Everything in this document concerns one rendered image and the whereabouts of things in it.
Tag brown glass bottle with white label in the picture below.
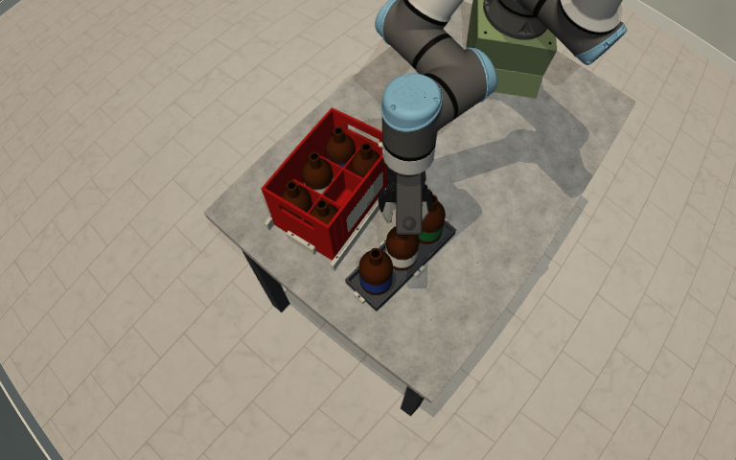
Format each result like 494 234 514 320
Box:
302 152 334 194
386 226 419 270

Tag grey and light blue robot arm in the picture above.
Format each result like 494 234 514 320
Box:
375 0 627 235

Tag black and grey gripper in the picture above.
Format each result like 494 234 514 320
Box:
379 166 433 223

